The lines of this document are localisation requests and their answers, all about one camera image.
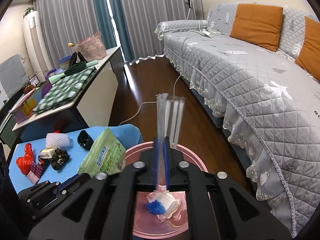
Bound orange cushion far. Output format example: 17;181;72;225
295;16;320;81

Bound green checkered cloth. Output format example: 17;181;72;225
33;66;95;114

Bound white crushed paper carton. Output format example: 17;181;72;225
146;191;181;219

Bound grey covered television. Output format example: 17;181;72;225
0;54;29;108

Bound black scrunchie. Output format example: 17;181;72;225
51;148;69;171

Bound blue table mat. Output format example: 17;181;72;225
9;124;143;193

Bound black bag with green band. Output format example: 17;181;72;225
64;51;87;76

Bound beige tissue pack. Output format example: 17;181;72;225
40;147;56;159

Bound large red plastic bag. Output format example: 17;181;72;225
16;143;34;176

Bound orange cushion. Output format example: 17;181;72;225
295;16;320;81
229;3;283;51

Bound teal curtain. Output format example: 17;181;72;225
93;0;135;62

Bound white power cable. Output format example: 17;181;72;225
118;19;213;126

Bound orange cushion near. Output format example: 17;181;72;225
229;3;283;51

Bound clear straw packet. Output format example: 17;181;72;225
154;93;185;190

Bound stacked plastic bowls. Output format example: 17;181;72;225
59;55;72;70

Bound grey quilted sofa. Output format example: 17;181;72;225
155;3;319;239

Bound white foam net sleeve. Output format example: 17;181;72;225
46;133;71;148

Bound colourful storage box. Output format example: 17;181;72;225
9;82;52;124

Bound pink lace basket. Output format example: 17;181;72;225
74;31;107;62

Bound blue plastic bag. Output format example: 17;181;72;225
145;200;166;215

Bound white standing air conditioner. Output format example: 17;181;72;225
23;10;53;82

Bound grey curtain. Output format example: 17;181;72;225
33;0;204;63

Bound green snack pouch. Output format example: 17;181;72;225
77;127;126;177

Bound pink trash bin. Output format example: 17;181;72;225
125;141;208;239

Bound dark cabinet with white top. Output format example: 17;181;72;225
12;46;124;142

